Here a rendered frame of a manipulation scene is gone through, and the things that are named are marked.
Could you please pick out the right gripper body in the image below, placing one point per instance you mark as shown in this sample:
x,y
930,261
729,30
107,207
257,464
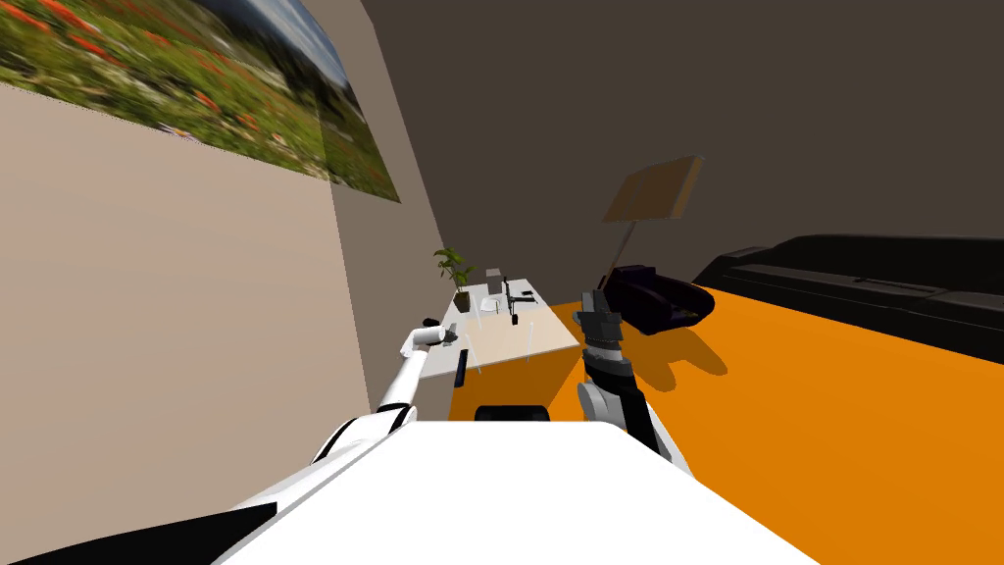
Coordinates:
x,y
600,323

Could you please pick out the black remote control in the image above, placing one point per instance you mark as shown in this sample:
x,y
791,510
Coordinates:
x,y
461,369

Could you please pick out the dark purple armchair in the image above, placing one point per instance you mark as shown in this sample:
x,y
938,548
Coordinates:
x,y
659,302

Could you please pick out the flower meadow wall picture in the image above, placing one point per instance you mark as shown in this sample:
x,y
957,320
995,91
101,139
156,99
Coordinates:
x,y
180,71

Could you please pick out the brown shade floor lamp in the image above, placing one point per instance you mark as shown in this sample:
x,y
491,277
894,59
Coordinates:
x,y
655,188

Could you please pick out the white and beige table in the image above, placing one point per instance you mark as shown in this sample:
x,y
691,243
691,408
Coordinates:
x,y
510,341

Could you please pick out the green potted plant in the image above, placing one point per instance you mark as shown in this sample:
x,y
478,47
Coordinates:
x,y
455,271

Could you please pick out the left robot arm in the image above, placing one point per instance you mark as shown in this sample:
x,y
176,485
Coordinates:
x,y
401,384

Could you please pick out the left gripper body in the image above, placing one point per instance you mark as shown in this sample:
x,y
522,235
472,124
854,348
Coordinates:
x,y
449,335

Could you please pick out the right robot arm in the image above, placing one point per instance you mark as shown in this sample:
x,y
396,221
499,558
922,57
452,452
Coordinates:
x,y
616,388

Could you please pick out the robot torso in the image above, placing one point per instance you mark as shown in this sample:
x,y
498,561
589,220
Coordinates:
x,y
502,502

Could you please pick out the black sofa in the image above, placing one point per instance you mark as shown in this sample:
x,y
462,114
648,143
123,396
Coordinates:
x,y
863,290

